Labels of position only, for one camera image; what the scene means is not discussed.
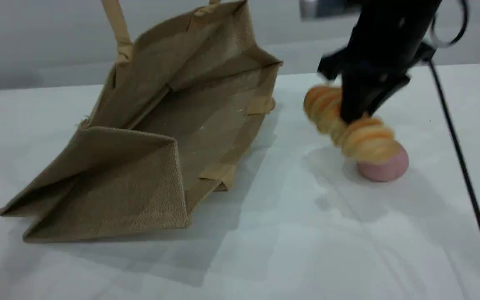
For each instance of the brown jute tote bag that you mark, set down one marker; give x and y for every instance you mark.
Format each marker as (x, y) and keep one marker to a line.
(148, 137)

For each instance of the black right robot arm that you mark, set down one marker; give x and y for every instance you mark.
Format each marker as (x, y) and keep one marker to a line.
(394, 18)

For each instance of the long ridged orange bread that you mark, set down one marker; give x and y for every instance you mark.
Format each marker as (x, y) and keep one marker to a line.
(369, 139)

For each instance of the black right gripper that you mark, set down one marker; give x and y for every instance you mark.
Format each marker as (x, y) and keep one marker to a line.
(373, 60)

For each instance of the pink peach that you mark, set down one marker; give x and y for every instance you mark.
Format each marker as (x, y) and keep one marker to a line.
(383, 171)

